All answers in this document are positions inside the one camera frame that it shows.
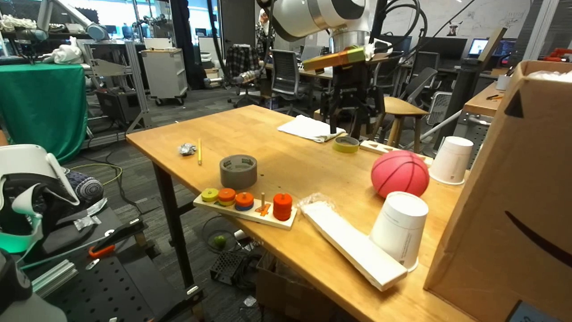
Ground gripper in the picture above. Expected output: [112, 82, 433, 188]
[320, 62, 375, 140]

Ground pink ball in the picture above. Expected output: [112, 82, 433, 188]
[371, 150, 431, 199]

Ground yellow-green tape roll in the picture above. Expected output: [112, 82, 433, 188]
[332, 136, 360, 154]

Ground wooden shape sorter board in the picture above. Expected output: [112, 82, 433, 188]
[359, 140, 434, 167]

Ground wooden stool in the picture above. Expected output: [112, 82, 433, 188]
[376, 96, 430, 153]

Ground grey mesh office chair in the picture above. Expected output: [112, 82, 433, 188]
[269, 49, 314, 117]

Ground clear plastic wrap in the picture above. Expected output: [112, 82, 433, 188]
[297, 192, 336, 212]

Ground stack of orange rings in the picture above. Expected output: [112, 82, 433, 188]
[273, 193, 294, 222]

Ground white paper cup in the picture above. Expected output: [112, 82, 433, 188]
[429, 136, 474, 186]
[369, 191, 430, 272]

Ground person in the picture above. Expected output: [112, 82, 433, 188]
[255, 8, 278, 59]

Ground chair with plaid shirt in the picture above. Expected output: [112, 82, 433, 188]
[225, 44, 263, 109]

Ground row of monitors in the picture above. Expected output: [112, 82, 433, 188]
[390, 35, 518, 61]

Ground white wooden plank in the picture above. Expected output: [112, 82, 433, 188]
[301, 201, 408, 292]

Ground orange and blue rings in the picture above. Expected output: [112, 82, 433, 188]
[235, 192, 255, 212]

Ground wooden desk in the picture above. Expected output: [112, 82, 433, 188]
[462, 80, 515, 118]

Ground whiteboard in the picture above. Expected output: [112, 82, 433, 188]
[418, 0, 533, 40]

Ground cardboard box under table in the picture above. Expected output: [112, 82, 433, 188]
[255, 254, 342, 322]

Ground white cabinet on wheels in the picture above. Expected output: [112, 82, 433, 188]
[140, 47, 189, 107]

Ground large cardboard box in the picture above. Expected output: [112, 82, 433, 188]
[423, 60, 572, 322]

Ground black plastic crate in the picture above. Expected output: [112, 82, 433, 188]
[210, 250, 245, 286]

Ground patterned knit cloth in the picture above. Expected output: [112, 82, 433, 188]
[66, 171, 105, 204]

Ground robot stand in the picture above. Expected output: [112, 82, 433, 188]
[27, 207, 207, 322]

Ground heap of white cloth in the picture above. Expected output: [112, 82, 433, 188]
[42, 36, 84, 65]

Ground green cloth-covered table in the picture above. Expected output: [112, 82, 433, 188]
[0, 63, 89, 164]

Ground white headset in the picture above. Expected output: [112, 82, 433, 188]
[0, 144, 82, 254]

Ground aluminium bar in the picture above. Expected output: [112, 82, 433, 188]
[30, 258, 79, 299]

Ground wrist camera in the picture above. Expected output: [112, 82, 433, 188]
[303, 46, 368, 72]

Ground grey duct tape roll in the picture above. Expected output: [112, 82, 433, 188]
[219, 154, 258, 190]

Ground wooden ring stacking board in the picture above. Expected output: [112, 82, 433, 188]
[193, 188, 298, 231]

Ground aluminium frame rack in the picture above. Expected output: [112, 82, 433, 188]
[75, 38, 153, 136]

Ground yellow cable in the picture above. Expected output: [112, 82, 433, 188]
[68, 163, 124, 186]

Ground orange-handled clamp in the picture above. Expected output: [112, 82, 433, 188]
[88, 218, 147, 259]

